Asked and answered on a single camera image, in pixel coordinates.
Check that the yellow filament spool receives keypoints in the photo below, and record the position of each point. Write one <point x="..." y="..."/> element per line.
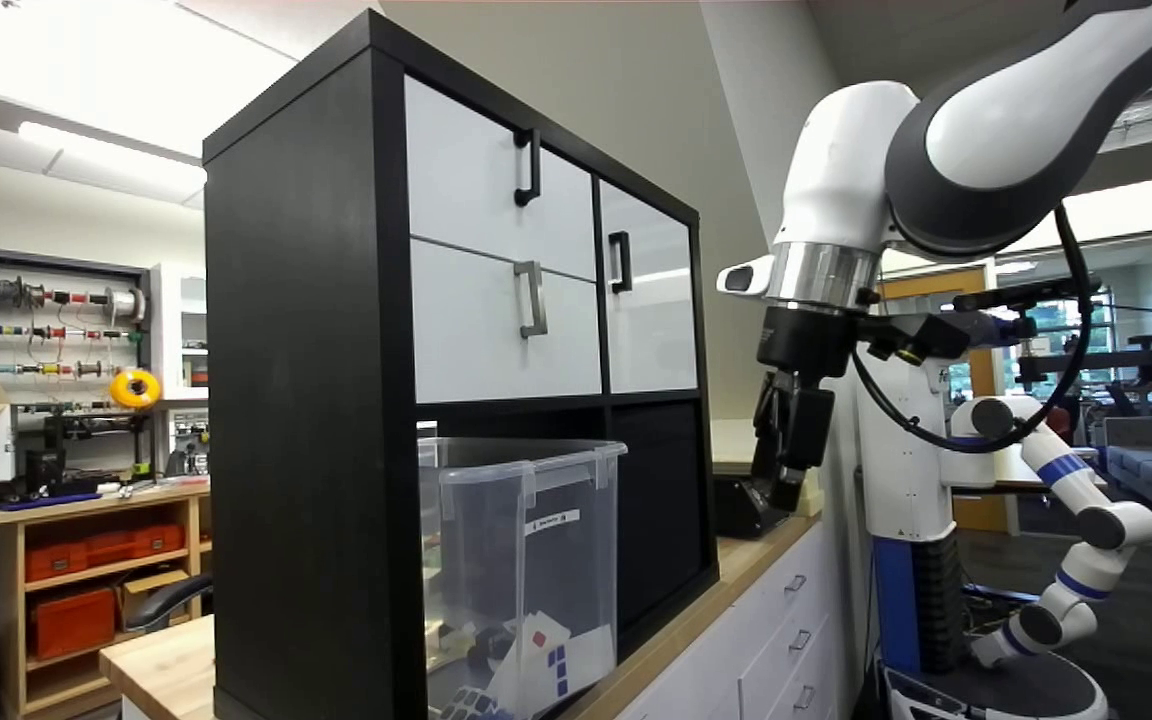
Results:
<point x="136" y="389"/>

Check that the long red toolbox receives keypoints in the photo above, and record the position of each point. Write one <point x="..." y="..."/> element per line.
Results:
<point x="101" y="550"/>

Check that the clear plastic storage container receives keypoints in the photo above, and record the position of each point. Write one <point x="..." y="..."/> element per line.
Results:
<point x="522" y="561"/>

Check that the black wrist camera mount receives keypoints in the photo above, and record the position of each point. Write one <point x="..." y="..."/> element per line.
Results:
<point x="929" y="332"/>

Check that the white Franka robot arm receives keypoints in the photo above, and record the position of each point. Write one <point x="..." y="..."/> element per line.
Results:
<point x="858" y="161"/>

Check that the black office chair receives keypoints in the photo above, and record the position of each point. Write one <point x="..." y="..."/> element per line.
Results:
<point x="166" y="603"/>

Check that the small red toolbox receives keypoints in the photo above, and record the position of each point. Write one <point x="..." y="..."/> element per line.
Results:
<point x="73" y="622"/>

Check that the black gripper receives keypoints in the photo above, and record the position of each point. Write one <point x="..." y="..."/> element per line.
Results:
<point x="804" y="345"/>

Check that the wooden workbench with shelves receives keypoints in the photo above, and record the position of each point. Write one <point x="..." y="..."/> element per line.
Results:
<point x="3" y="603"/>

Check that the white box with blue squares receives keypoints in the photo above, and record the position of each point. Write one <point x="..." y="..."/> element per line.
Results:
<point x="542" y="662"/>

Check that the white and blue mobile robot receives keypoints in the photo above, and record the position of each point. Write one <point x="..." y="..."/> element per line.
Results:
<point x="916" y="493"/>

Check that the black and white cabinet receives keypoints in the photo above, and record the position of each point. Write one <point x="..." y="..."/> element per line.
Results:
<point x="310" y="403"/>

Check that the black benchtop machine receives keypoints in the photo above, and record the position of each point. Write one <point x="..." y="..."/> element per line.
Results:
<point x="83" y="454"/>

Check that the white counter with wooden top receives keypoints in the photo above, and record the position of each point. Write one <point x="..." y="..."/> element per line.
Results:
<point x="760" y="627"/>

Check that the grey pegboard tool rack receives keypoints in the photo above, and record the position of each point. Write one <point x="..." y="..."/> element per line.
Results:
<point x="59" y="323"/>

